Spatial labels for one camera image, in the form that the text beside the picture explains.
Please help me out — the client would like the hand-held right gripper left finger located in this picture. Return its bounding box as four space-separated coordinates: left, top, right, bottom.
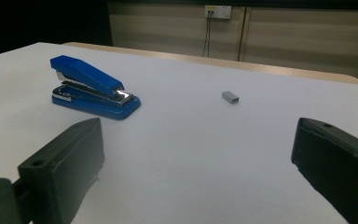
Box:
18 117 105 224

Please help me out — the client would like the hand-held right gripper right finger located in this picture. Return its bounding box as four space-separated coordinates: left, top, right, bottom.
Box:
291 117 358 224

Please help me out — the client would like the blue stapler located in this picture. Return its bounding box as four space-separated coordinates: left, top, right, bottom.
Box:
49 55 142 121

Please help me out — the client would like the silver staple strip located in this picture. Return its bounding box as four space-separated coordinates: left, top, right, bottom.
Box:
221 91 240 105

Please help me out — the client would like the white table board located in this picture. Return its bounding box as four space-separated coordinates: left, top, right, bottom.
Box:
0 42 358 224

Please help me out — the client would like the black curtain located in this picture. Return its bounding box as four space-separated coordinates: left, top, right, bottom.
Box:
0 0 113 60

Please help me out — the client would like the black wall cable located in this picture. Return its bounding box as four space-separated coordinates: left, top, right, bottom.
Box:
207 10 214 59
201 10 212 58

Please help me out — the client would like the white wall socket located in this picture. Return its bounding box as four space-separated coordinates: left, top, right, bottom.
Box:
204 5 232 20

